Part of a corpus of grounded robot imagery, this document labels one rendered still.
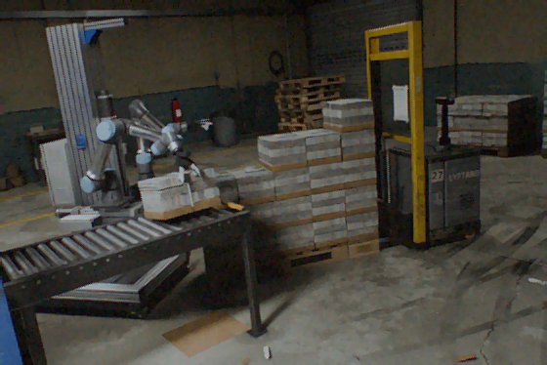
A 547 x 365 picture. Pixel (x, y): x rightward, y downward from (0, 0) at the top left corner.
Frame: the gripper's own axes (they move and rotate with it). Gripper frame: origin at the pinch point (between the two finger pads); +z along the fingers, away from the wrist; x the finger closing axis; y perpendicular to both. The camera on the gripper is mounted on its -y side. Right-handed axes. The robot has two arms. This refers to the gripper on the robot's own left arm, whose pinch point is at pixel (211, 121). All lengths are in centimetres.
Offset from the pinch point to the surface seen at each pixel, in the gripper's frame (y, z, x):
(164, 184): 3, -37, 129
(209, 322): 109, -22, 116
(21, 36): -54, -283, -566
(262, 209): 61, 29, 50
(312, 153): 25, 73, 40
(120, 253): 22, -61, 165
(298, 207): 65, 58, 48
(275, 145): 14, 44, 41
